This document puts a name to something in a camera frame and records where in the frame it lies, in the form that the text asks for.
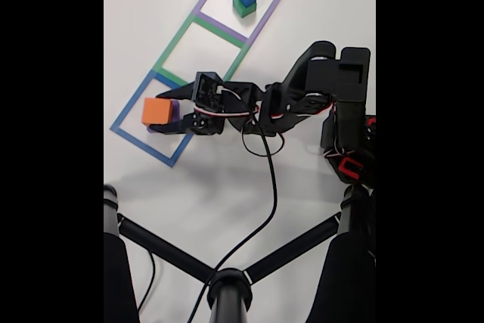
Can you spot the orange foam block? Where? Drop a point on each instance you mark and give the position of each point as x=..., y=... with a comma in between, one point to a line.
x=157, y=111

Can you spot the green foam cube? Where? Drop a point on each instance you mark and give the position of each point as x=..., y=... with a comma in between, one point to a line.
x=244, y=11

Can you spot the purple foam block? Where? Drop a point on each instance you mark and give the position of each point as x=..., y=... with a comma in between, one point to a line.
x=175, y=111

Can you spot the green tape square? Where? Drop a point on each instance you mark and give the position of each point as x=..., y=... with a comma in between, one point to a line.
x=175, y=43

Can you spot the blue tape square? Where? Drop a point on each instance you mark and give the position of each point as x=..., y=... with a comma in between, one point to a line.
x=126, y=111

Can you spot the red table clamp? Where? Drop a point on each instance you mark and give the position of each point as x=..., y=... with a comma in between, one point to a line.
x=342, y=166

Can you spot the black tripod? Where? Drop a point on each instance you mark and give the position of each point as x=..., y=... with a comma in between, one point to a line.
x=227, y=292

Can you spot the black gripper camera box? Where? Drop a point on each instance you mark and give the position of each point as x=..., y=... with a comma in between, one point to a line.
x=207, y=92

